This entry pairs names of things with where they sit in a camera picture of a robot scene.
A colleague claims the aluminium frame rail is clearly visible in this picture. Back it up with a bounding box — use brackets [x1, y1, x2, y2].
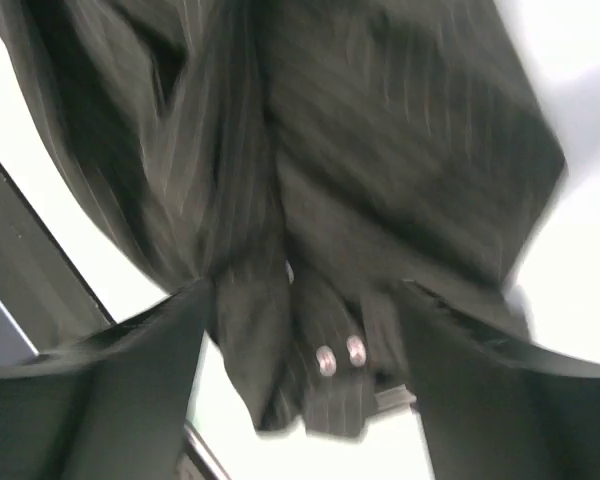
[0, 163, 114, 366]

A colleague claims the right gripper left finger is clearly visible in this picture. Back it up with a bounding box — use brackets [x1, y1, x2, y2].
[0, 280, 214, 479]

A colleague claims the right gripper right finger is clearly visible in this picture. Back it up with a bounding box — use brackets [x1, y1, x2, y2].
[402, 283, 600, 480]

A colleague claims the dark pinstriped long sleeve shirt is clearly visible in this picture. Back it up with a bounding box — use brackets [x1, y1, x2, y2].
[0, 1, 565, 437]

